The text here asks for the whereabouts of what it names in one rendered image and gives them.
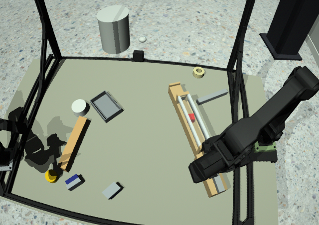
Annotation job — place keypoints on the tan rectangular bar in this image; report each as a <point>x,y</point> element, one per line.
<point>73,143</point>

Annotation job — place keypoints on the yellow cylinder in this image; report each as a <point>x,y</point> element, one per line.
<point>51,176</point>

